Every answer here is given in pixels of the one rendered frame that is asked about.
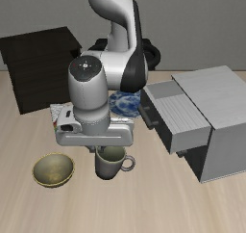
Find pale olive mug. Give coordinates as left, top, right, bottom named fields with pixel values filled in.
left=94, top=145, right=136, bottom=181

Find dark slatted rack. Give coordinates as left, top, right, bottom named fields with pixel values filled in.
left=0, top=26, right=83, bottom=116

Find olive yellow bowl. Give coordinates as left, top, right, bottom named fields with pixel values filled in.
left=32, top=151, right=76, bottom=189

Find grey open drawer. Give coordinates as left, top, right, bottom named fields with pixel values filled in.
left=139, top=79, right=213, bottom=155

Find grey cabinet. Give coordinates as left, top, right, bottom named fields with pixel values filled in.
left=170, top=65, right=246, bottom=184

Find blue and white plate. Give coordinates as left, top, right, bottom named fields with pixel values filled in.
left=108, top=89, right=144, bottom=118

